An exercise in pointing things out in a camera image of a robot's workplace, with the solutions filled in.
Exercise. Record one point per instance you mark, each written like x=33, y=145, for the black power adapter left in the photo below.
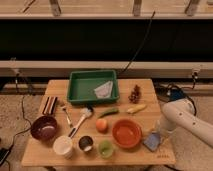
x=3, y=155

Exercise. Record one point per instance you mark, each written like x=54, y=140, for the white paper cup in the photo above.
x=63, y=146

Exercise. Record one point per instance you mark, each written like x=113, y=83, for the metal fork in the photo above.
x=63, y=107

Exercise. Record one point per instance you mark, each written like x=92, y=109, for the white crumpled cloth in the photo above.
x=104, y=91

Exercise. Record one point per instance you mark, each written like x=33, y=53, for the red grape bunch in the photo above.
x=135, y=95

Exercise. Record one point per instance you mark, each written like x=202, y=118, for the blue black device right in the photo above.
x=174, y=92

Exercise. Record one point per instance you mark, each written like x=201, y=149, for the orange bowl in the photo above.
x=126, y=133

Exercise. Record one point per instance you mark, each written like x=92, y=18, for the white dish brush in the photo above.
x=85, y=114

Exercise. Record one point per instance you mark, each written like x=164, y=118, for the small dark metal cup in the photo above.
x=85, y=143

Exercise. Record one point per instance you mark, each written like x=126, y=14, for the green chili pepper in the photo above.
x=108, y=112

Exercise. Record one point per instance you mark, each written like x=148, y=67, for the orange fruit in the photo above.
x=101, y=125

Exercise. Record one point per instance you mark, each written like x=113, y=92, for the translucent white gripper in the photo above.
x=162, y=131

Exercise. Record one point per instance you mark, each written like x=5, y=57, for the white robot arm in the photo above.
x=180, y=113

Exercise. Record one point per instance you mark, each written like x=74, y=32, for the blue sponge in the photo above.
x=153, y=141

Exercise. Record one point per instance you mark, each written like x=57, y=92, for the dark red bowl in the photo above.
x=44, y=128

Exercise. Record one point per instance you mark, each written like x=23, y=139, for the small green cup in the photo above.
x=105, y=149

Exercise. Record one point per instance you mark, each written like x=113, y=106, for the green plastic tray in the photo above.
x=82, y=86

